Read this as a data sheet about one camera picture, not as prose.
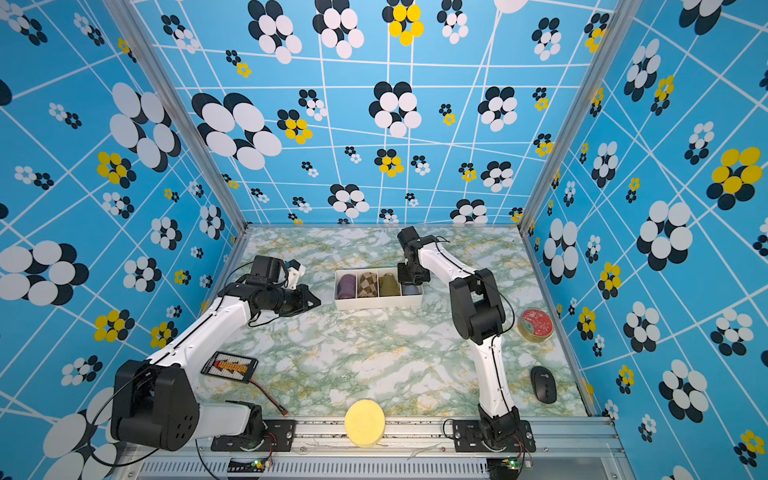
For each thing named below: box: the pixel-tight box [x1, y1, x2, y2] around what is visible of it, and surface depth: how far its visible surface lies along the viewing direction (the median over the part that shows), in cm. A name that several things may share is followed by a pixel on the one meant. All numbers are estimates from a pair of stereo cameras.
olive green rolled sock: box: [379, 273, 401, 297], surface depth 98 cm
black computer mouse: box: [530, 366, 557, 404], surface depth 82 cm
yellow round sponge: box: [344, 399, 386, 448], surface depth 75 cm
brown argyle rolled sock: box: [357, 272, 378, 298], surface depth 98 cm
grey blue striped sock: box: [402, 284, 419, 296], surface depth 98 cm
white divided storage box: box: [335, 272, 420, 299], surface depth 98 cm
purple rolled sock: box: [336, 274, 356, 299], surface depth 98 cm
